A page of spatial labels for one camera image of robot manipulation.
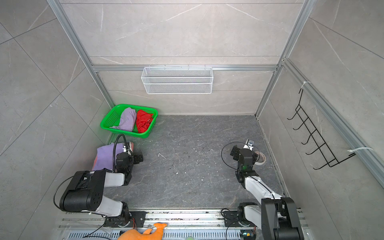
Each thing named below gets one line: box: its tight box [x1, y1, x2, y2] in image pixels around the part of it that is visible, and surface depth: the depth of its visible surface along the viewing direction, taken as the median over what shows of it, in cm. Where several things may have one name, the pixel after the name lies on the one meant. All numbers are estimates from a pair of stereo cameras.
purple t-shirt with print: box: [92, 142, 125, 171], surface depth 90 cm
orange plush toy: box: [117, 223, 168, 240], surface depth 68 cm
